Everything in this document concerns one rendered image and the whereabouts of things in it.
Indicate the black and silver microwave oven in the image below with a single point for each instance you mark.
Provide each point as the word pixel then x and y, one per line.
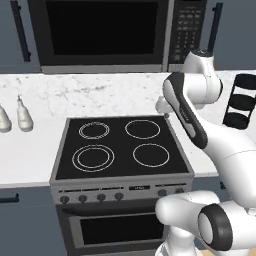
pixel 103 30

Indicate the grey-blue base cupboard front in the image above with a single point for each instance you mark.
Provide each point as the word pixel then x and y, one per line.
pixel 206 186
pixel 26 226

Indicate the dark stove knob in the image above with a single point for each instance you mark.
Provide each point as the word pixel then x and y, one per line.
pixel 162 192
pixel 179 190
pixel 101 197
pixel 119 196
pixel 82 198
pixel 64 199

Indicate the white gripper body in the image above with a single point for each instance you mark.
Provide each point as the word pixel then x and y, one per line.
pixel 163 105

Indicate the grey-blue wall cupboard door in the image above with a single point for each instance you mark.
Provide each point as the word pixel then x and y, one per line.
pixel 10 40
pixel 236 36

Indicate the white bottle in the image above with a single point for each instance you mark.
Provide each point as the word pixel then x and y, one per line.
pixel 4 120
pixel 24 116

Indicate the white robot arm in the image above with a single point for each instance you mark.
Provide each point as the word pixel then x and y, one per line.
pixel 230 150

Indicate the silver oven door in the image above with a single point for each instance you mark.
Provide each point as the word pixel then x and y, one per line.
pixel 113 233

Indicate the black and silver stove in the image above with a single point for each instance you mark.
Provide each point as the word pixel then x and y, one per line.
pixel 120 150

